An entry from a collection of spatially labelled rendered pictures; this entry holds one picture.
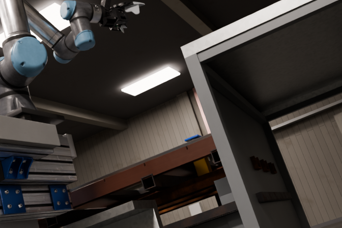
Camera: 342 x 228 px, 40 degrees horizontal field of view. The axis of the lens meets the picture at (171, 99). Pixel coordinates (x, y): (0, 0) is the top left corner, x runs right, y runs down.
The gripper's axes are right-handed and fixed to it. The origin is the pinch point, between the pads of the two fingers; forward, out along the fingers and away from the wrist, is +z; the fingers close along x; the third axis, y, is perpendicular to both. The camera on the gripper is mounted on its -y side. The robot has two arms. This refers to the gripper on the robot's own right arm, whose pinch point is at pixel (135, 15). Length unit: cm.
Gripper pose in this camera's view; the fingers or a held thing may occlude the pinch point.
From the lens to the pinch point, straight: 203.9
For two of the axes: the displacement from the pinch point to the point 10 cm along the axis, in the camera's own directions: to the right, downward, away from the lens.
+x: 5.6, -5.4, -6.3
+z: 7.4, -0.2, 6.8
